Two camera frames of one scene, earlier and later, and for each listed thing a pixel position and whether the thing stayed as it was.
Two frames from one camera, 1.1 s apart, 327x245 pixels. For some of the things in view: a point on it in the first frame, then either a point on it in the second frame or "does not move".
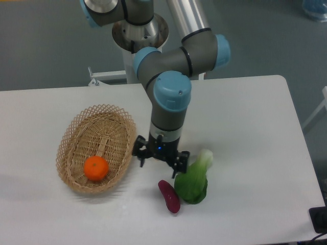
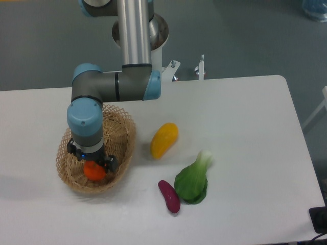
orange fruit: (96, 168) does not move
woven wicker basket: (103, 130) does not move
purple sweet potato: (170, 196) does not move
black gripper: (166, 151) to (110, 164)
